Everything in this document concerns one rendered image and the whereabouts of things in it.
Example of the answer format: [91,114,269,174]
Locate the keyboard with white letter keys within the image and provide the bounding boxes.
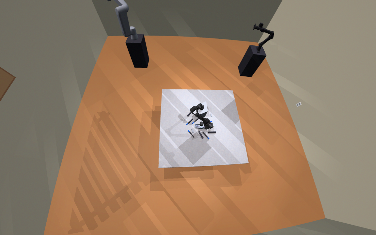
[195,124,205,129]

